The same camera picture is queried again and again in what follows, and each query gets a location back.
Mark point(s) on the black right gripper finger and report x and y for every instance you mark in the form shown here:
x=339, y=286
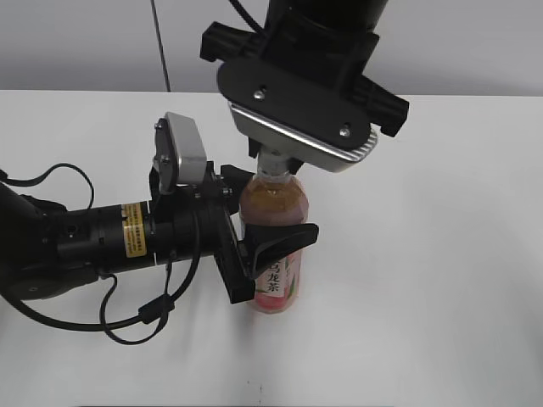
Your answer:
x=254, y=148
x=294, y=165

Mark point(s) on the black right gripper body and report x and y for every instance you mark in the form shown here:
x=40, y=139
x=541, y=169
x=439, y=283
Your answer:
x=305, y=70

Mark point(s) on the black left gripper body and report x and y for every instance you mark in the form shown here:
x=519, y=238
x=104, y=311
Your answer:
x=194, y=222

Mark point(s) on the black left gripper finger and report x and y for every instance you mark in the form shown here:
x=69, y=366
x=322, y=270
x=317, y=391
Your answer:
x=233, y=182
x=266, y=245

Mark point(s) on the white bottle cap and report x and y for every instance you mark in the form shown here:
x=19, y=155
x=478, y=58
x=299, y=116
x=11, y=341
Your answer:
x=271, y=162

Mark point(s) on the peach oolong tea bottle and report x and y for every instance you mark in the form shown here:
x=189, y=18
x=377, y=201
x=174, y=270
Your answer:
x=275, y=199

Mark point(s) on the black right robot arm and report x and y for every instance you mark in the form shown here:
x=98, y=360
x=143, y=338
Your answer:
x=296, y=84

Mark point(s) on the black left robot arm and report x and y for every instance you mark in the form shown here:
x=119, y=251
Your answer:
x=47, y=250

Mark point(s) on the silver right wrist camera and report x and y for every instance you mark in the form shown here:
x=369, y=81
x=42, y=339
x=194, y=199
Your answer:
x=297, y=144

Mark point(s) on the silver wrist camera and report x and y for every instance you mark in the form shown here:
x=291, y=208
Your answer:
x=180, y=158
x=297, y=144

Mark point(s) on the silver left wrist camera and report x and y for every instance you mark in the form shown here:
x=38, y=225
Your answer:
x=180, y=158

